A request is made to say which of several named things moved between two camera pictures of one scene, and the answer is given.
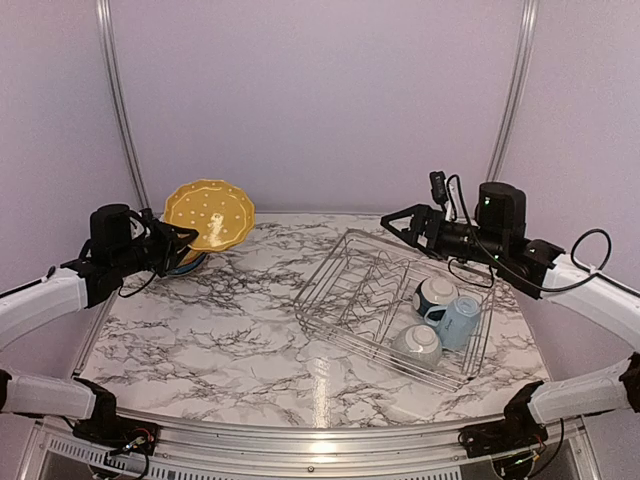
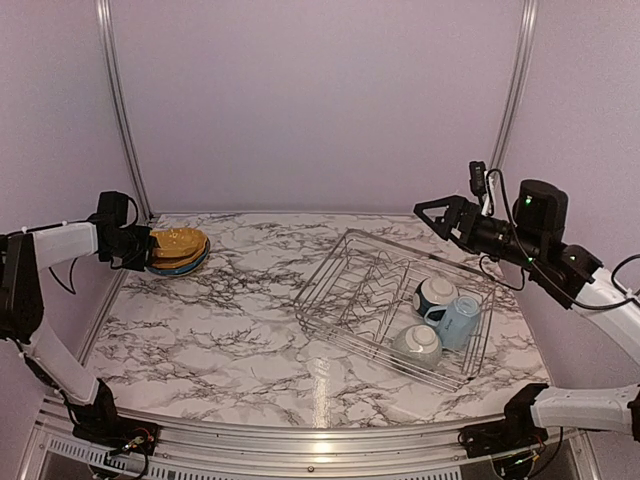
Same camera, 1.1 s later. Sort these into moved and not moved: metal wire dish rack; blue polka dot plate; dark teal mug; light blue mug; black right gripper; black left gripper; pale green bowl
Moved: black left gripper; black right gripper
Not moved: pale green bowl; light blue mug; dark teal mug; blue polka dot plate; metal wire dish rack
